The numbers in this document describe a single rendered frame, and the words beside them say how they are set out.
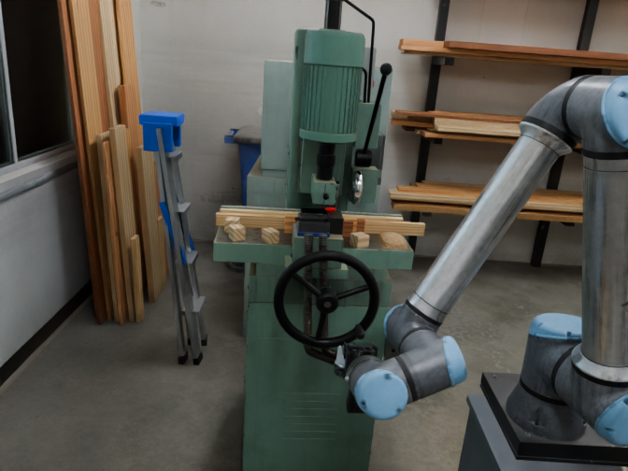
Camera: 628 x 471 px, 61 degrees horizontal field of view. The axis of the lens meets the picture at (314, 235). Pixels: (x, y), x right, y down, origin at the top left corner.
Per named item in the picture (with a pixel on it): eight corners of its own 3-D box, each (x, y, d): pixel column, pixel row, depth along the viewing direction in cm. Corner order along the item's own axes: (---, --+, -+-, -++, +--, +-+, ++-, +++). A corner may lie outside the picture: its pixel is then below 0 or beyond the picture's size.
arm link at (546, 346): (560, 363, 141) (573, 305, 136) (605, 403, 126) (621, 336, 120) (507, 368, 138) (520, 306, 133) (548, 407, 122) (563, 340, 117)
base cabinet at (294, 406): (239, 488, 184) (246, 303, 161) (249, 389, 238) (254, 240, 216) (367, 489, 187) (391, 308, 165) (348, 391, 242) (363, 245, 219)
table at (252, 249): (207, 274, 148) (207, 253, 146) (220, 237, 176) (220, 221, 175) (421, 282, 152) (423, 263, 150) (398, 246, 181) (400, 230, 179)
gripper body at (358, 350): (374, 342, 125) (384, 352, 113) (372, 378, 125) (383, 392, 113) (342, 341, 125) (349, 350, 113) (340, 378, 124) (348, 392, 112)
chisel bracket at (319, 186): (312, 208, 165) (314, 182, 162) (309, 197, 178) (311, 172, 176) (335, 209, 166) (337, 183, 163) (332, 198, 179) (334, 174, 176)
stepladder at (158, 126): (169, 366, 253) (134, 115, 215) (180, 339, 277) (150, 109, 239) (203, 365, 253) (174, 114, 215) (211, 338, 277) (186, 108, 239)
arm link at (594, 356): (612, 393, 125) (623, 66, 99) (674, 444, 109) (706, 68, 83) (554, 411, 123) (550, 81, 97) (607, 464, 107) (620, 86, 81)
